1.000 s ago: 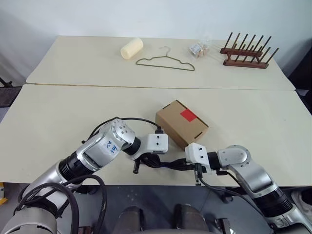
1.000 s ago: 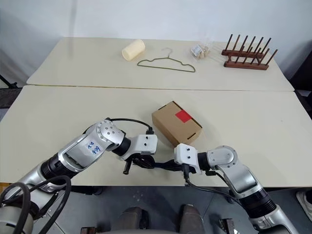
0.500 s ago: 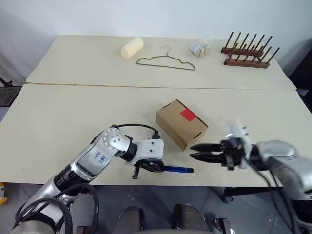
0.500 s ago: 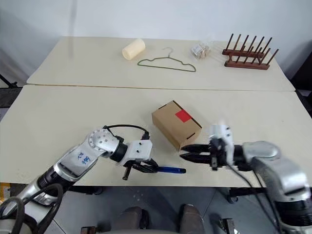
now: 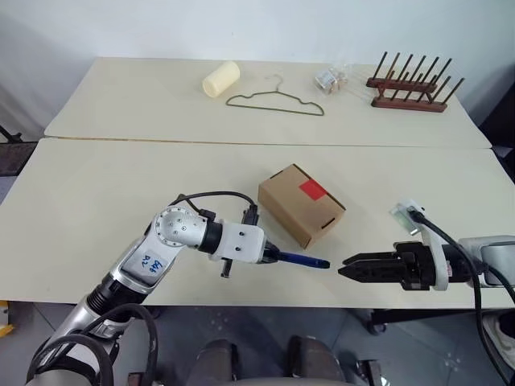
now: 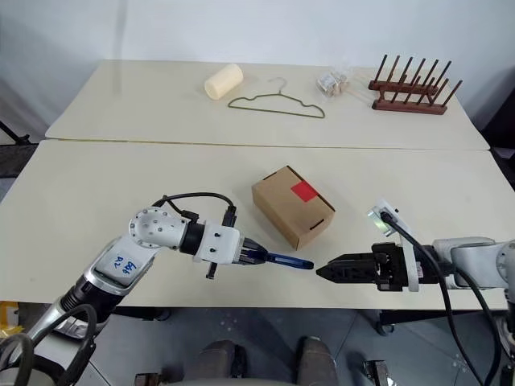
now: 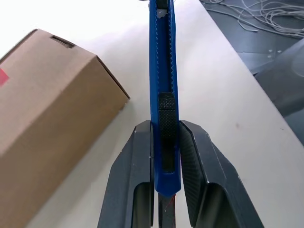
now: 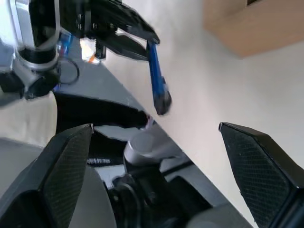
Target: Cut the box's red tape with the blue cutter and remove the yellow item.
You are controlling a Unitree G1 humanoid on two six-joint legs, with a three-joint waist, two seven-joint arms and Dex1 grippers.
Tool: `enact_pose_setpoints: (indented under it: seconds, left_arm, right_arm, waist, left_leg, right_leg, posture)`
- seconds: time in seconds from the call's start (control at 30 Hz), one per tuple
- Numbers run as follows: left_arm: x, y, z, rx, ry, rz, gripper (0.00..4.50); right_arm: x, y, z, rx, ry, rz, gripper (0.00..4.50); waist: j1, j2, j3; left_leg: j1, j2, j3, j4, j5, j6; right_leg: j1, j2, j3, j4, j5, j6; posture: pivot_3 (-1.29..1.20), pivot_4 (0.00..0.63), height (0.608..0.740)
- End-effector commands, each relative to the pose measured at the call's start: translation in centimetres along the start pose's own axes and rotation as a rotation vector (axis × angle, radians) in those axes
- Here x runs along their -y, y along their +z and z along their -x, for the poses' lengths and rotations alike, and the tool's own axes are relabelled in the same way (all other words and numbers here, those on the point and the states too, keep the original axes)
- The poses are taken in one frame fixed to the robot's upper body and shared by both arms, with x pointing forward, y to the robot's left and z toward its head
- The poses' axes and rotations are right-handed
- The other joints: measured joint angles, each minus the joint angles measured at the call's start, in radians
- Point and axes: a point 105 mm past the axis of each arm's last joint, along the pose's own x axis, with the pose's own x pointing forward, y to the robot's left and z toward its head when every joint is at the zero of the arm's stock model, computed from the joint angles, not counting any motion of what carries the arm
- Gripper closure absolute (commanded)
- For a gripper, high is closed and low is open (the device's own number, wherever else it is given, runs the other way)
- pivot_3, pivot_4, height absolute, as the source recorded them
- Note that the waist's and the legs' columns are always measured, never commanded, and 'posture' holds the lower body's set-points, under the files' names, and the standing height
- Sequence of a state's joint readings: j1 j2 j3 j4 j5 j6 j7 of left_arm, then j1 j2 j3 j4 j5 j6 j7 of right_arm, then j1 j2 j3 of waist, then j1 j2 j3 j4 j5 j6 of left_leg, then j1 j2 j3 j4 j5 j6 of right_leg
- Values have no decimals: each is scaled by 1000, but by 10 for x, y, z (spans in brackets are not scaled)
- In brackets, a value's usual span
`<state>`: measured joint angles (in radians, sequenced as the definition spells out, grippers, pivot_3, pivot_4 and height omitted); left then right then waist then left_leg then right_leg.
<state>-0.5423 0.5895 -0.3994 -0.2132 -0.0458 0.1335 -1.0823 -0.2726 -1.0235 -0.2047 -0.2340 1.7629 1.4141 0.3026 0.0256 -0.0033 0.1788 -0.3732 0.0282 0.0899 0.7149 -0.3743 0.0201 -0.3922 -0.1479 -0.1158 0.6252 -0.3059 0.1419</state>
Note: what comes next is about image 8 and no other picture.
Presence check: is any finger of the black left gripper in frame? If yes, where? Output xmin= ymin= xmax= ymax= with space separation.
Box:
xmin=118 ymin=0 xmax=161 ymax=45
xmin=95 ymin=33 xmax=150 ymax=60

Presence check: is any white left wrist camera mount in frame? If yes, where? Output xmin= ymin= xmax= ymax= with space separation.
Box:
xmin=10 ymin=0 xmax=63 ymax=52

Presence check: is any blue utility cutter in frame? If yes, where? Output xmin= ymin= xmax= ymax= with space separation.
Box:
xmin=145 ymin=39 xmax=173 ymax=116

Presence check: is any silver and black robot body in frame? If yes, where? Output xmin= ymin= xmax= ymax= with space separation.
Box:
xmin=54 ymin=92 xmax=252 ymax=228

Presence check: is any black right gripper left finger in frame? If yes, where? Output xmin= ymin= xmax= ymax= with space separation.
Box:
xmin=0 ymin=123 xmax=94 ymax=228

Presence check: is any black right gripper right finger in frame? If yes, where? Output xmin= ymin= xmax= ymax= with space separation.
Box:
xmin=218 ymin=122 xmax=304 ymax=228

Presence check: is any white and orange blurred object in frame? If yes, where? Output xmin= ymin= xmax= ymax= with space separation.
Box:
xmin=80 ymin=38 xmax=103 ymax=65

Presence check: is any blue blurred object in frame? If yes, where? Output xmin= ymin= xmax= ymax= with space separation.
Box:
xmin=57 ymin=32 xmax=72 ymax=57

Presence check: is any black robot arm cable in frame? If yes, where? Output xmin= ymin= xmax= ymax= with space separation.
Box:
xmin=58 ymin=59 xmax=80 ymax=85

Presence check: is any brown cardboard box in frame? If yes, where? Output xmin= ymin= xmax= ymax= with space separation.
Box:
xmin=203 ymin=0 xmax=304 ymax=58

